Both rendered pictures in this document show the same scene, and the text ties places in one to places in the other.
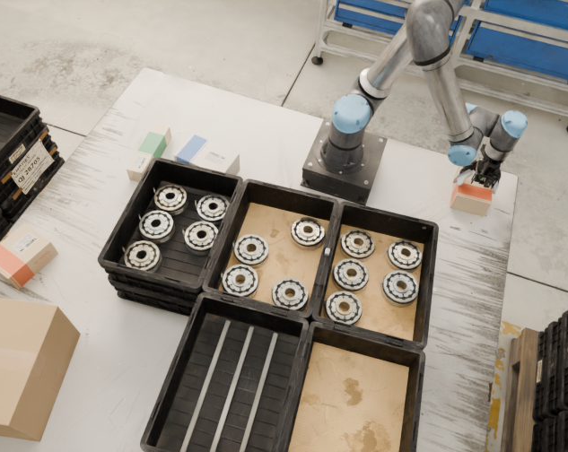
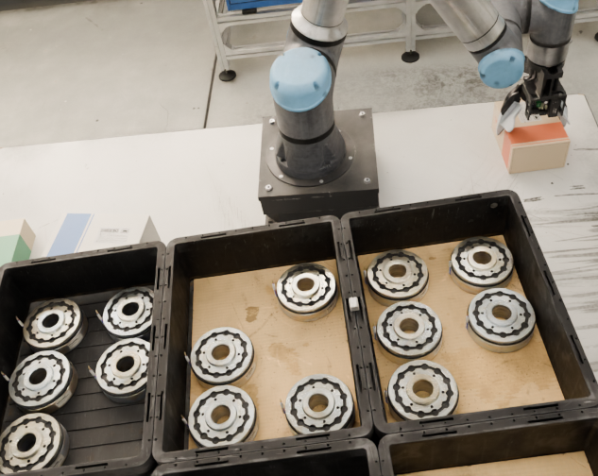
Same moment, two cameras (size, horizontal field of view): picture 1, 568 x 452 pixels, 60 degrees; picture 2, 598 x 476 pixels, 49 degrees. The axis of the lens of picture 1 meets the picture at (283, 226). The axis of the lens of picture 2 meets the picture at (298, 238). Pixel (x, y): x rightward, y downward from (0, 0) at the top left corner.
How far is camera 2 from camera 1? 0.38 m
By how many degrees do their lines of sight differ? 9
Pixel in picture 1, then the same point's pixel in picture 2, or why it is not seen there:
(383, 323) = (502, 390)
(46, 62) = not seen: outside the picture
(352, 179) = (343, 185)
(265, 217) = (226, 294)
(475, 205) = (546, 154)
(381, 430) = not seen: outside the picture
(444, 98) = not seen: outside the picture
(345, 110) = (290, 76)
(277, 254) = (270, 346)
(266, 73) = (163, 116)
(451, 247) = (541, 229)
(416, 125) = (397, 106)
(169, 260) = (82, 433)
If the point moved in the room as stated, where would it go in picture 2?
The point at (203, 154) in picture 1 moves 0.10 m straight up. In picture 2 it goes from (91, 238) to (72, 204)
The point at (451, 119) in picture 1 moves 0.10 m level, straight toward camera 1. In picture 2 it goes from (465, 12) to (467, 48)
